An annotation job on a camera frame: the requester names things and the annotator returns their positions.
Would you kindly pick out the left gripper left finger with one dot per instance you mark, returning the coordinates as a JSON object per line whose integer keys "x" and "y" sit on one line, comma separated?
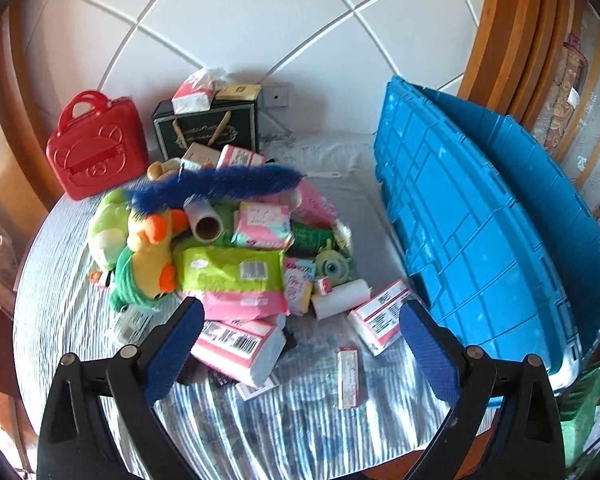
{"x": 75, "y": 439}

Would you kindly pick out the cardboard tube roll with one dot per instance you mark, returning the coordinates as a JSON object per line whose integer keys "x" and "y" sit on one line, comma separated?
{"x": 204, "y": 222}

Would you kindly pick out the gold small box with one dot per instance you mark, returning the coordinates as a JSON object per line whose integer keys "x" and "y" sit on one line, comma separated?
{"x": 238, "y": 92}

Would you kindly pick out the green one-eyed monster plush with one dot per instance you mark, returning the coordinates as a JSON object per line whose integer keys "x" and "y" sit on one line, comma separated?
{"x": 331, "y": 263}

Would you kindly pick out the small red white box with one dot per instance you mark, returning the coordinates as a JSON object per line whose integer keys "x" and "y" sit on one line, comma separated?
{"x": 322, "y": 285}

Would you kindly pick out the black gift box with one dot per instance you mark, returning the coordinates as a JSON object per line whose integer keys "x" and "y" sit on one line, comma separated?
{"x": 175, "y": 132}

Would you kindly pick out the light green plush toy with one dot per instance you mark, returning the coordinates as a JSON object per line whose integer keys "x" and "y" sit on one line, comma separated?
{"x": 108, "y": 229}

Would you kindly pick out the pink floral tissue pack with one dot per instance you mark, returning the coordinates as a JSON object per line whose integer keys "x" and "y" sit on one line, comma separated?
{"x": 308, "y": 206}

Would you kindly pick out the blue plastic storage crate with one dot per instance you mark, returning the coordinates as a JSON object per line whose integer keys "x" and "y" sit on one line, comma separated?
{"x": 500, "y": 244}

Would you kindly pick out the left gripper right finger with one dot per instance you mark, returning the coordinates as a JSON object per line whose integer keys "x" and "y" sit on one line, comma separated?
{"x": 526, "y": 442}

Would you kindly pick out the red white tissue packet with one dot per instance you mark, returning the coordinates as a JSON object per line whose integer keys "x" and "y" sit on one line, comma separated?
{"x": 197, "y": 91}

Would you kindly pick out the white foil pouch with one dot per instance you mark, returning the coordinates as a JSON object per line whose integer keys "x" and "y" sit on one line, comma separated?
{"x": 130, "y": 325}

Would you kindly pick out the rolled patterned carpet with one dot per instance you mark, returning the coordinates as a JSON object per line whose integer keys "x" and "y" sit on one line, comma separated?
{"x": 564, "y": 96}

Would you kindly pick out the red plastic toy suitcase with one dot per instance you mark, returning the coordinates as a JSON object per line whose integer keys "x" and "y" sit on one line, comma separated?
{"x": 99, "y": 144}

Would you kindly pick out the yellow green duck plush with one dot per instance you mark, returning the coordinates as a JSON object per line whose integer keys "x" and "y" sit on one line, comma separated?
{"x": 145, "y": 271}

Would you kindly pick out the blue fuzzy duster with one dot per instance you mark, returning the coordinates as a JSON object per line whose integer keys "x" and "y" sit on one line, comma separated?
{"x": 231, "y": 182}

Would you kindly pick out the wall socket plate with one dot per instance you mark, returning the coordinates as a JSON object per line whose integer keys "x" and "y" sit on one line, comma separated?
{"x": 274, "y": 96}

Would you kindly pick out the green pink sanitary pad pack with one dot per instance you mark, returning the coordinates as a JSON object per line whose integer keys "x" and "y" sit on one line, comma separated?
{"x": 232, "y": 283}

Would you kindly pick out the Kotex mini pad pack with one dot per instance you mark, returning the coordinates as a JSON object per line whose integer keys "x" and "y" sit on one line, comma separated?
{"x": 299, "y": 276}

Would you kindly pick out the white paper roll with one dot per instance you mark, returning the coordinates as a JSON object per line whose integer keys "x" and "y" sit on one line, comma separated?
{"x": 340, "y": 299}

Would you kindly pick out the dark green can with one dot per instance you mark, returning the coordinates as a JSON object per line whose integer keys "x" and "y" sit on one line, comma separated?
{"x": 309, "y": 241}

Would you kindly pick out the red white medicine box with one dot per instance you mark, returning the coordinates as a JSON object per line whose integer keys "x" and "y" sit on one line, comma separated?
{"x": 100, "y": 278}

